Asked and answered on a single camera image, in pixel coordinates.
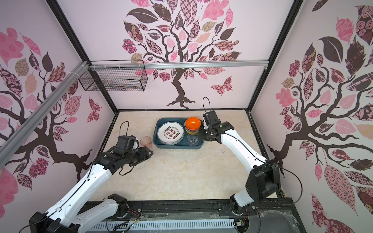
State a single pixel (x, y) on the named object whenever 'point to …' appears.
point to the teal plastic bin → (183, 145)
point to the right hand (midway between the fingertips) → (199, 133)
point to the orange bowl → (193, 123)
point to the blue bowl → (192, 131)
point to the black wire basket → (101, 79)
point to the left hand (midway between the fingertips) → (149, 157)
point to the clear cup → (193, 140)
